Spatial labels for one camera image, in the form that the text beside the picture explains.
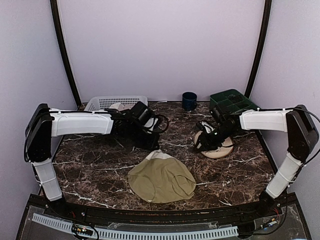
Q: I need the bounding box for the black frame post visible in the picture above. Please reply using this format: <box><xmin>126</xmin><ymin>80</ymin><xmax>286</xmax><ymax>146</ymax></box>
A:
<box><xmin>244</xmin><ymin>0</ymin><xmax>272</xmax><ymax>98</ymax></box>
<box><xmin>49</xmin><ymin>0</ymin><xmax>82</xmax><ymax>107</ymax></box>

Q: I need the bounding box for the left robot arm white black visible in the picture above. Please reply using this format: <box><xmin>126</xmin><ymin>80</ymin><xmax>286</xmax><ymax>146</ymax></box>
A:
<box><xmin>23</xmin><ymin>101</ymin><xmax>161</xmax><ymax>218</ymax></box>

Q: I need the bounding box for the white slotted cable duct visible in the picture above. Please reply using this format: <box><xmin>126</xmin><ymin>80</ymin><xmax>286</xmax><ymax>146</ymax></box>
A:
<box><xmin>31</xmin><ymin>213</ymin><xmax>239</xmax><ymax>240</ymax></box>

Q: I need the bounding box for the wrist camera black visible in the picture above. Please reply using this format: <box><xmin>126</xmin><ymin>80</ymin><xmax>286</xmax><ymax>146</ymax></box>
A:
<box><xmin>210</xmin><ymin>104</ymin><xmax>226</xmax><ymax>124</ymax></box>
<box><xmin>129</xmin><ymin>101</ymin><xmax>152</xmax><ymax>125</ymax></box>

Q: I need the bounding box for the beige bird pattern plate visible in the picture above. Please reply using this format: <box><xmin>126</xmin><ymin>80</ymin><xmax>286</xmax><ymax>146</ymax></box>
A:
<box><xmin>200</xmin><ymin>137</ymin><xmax>234</xmax><ymax>159</ymax></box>

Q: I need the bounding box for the green compartment tray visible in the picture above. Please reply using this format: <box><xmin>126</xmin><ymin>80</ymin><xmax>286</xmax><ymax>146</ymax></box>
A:
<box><xmin>209</xmin><ymin>89</ymin><xmax>258</xmax><ymax>113</ymax></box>

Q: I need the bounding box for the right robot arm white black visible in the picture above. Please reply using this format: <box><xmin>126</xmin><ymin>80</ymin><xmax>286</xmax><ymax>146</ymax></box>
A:
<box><xmin>194</xmin><ymin>104</ymin><xmax>319</xmax><ymax>217</ymax></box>

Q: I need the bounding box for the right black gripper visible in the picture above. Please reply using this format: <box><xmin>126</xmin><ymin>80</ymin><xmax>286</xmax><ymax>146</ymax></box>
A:
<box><xmin>193</xmin><ymin>124</ymin><xmax>236</xmax><ymax>152</ymax></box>

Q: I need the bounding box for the pink underwear in basket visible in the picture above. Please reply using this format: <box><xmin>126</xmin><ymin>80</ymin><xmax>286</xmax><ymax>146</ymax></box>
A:
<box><xmin>109</xmin><ymin>102</ymin><xmax>135</xmax><ymax>112</ymax></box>

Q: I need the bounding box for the dark blue mug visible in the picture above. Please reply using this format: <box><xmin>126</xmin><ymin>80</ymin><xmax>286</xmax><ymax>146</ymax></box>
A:
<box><xmin>182</xmin><ymin>91</ymin><xmax>197</xmax><ymax>112</ymax></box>

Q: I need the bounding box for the olive green underwear white waistband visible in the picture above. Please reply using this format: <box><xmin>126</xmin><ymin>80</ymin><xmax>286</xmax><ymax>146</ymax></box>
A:
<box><xmin>127</xmin><ymin>150</ymin><xmax>196</xmax><ymax>204</ymax></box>

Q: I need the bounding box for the left black frame post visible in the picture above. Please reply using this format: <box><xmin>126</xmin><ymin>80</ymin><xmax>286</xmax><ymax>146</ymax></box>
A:
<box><xmin>49</xmin><ymin>0</ymin><xmax>82</xmax><ymax>107</ymax></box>

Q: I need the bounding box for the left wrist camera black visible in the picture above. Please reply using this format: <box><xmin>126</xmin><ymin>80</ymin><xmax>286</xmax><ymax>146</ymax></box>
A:
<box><xmin>129</xmin><ymin>101</ymin><xmax>152</xmax><ymax>125</ymax></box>

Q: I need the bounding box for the white plastic laundry basket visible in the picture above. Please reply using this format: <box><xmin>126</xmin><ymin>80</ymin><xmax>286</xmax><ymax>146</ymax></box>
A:
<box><xmin>84</xmin><ymin>95</ymin><xmax>148</xmax><ymax>112</ymax></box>

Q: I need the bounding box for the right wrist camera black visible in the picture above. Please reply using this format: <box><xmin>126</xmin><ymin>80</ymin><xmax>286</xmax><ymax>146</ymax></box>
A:
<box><xmin>210</xmin><ymin>104</ymin><xmax>226</xmax><ymax>124</ymax></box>

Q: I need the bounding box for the right black frame post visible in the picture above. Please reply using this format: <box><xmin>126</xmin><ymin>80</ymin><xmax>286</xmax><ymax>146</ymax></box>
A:
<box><xmin>244</xmin><ymin>0</ymin><xmax>272</xmax><ymax>98</ymax></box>

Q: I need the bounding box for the black front rail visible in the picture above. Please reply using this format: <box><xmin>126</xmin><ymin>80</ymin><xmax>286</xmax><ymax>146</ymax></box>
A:
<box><xmin>24</xmin><ymin>193</ymin><xmax>301</xmax><ymax>228</ymax></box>

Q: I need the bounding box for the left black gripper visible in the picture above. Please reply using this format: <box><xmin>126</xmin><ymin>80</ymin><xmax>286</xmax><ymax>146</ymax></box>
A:
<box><xmin>127</xmin><ymin>123</ymin><xmax>160</xmax><ymax>152</ymax></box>

